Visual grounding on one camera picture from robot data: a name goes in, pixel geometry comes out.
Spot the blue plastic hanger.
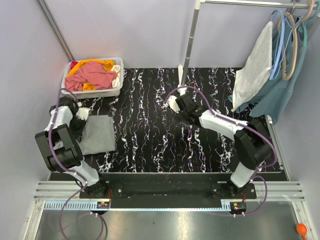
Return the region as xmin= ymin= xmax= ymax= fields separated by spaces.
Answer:
xmin=269 ymin=9 xmax=292 ymax=80

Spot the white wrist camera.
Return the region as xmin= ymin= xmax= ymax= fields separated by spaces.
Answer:
xmin=75 ymin=101 xmax=92 ymax=121
xmin=164 ymin=95 xmax=180 ymax=113

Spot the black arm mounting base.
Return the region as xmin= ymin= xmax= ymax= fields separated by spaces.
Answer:
xmin=79 ymin=172 xmax=258 ymax=210

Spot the magenta garment in basket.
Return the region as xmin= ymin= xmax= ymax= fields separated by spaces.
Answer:
xmin=69 ymin=61 xmax=78 ymax=70

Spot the orange shirt in basket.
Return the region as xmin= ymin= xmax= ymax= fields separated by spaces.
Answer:
xmin=67 ymin=58 xmax=115 ymax=91

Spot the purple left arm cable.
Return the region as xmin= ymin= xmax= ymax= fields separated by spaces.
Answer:
xmin=48 ymin=87 xmax=108 ymax=240

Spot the orange ball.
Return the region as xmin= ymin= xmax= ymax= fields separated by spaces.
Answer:
xmin=296 ymin=223 xmax=308 ymax=240

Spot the grey t shirt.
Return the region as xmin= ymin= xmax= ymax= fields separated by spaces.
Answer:
xmin=78 ymin=115 xmax=116 ymax=155

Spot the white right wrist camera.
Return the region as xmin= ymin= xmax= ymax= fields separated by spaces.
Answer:
xmin=164 ymin=95 xmax=180 ymax=113

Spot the teal hanging garment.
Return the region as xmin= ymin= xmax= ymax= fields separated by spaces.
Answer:
xmin=228 ymin=16 xmax=307 ymax=124

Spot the beige plastic hanger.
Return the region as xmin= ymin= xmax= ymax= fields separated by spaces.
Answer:
xmin=282 ymin=0 xmax=315 ymax=81

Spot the white garment in basket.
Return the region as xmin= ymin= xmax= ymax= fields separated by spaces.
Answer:
xmin=111 ymin=64 xmax=121 ymax=88

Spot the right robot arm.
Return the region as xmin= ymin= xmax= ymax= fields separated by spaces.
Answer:
xmin=167 ymin=94 xmax=273 ymax=197

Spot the teal plastic hanger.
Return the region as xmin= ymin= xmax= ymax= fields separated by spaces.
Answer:
xmin=297 ymin=22 xmax=308 ymax=47

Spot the metal clothes rack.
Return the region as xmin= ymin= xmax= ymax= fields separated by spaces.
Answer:
xmin=177 ymin=0 xmax=320 ymax=96

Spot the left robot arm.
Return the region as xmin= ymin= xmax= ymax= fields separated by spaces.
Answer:
xmin=35 ymin=96 xmax=108 ymax=197

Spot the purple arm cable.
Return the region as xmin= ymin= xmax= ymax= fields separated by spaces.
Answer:
xmin=48 ymin=87 xmax=108 ymax=240
xmin=163 ymin=85 xmax=278 ymax=218

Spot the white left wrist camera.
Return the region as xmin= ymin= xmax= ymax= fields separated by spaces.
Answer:
xmin=75 ymin=101 xmax=92 ymax=121

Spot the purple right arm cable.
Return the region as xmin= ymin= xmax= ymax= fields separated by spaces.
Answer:
xmin=163 ymin=85 xmax=278 ymax=218

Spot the pink shirt in basket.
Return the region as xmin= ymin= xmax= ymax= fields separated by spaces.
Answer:
xmin=64 ymin=61 xmax=119 ymax=92

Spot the white hanging cloth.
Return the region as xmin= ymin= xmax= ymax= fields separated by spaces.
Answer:
xmin=231 ymin=21 xmax=274 ymax=112

